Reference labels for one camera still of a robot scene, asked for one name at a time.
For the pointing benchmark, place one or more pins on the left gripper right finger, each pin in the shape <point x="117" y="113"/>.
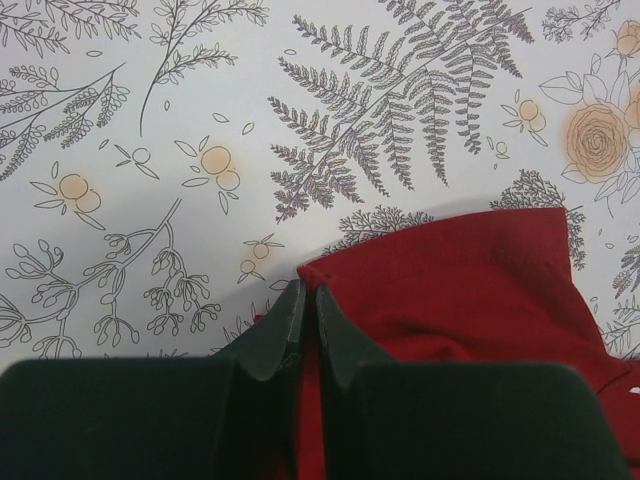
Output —
<point x="387" y="419"/>

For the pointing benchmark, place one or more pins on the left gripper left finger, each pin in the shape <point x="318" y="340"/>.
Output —
<point x="227" y="416"/>

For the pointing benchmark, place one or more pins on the dark red t shirt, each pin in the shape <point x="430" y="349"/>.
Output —
<point x="489" y="286"/>

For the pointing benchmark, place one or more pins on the floral patterned table mat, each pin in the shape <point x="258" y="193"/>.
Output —
<point x="167" y="165"/>

